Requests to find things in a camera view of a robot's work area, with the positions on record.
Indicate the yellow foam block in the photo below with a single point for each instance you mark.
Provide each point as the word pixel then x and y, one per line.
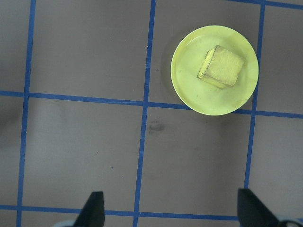
pixel 225 68

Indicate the yellow plastic plate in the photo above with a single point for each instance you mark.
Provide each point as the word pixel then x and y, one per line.
pixel 189 94

